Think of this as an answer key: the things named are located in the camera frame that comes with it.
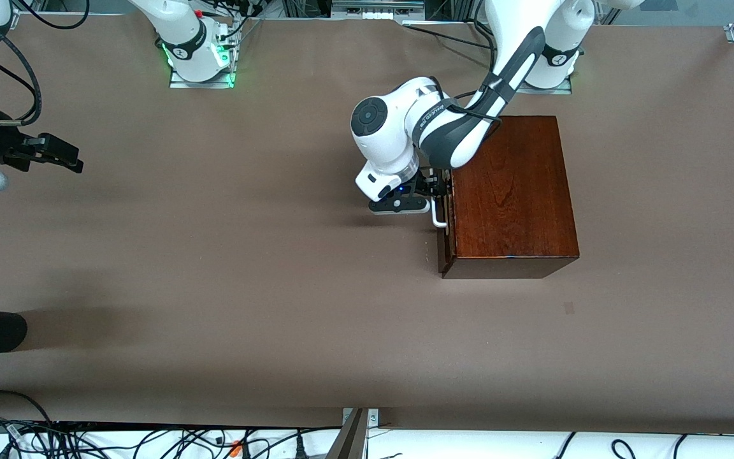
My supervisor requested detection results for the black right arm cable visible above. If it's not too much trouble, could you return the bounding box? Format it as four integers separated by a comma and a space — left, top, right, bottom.
0, 0, 90, 126

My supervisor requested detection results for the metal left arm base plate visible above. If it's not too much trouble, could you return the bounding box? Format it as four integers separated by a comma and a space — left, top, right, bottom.
517, 76, 573, 95

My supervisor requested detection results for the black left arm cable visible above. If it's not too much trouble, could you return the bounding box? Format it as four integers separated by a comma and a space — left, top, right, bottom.
449, 71, 503, 123

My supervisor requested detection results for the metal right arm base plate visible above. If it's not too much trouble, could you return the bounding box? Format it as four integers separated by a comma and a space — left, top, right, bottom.
169, 69, 235, 89

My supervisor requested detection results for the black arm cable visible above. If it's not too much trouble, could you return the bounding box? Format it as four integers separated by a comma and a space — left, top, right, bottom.
449, 71, 503, 123
0, 0, 90, 126

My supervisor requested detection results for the aluminium strut with bracket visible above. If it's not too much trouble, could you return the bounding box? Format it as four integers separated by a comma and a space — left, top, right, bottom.
326, 408, 380, 459

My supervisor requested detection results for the dark brown wooden cabinet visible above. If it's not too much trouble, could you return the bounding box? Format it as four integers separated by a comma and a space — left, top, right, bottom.
437, 116, 580, 280

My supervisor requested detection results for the grey socket strip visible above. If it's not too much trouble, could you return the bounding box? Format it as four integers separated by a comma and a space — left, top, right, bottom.
332, 0, 425, 20

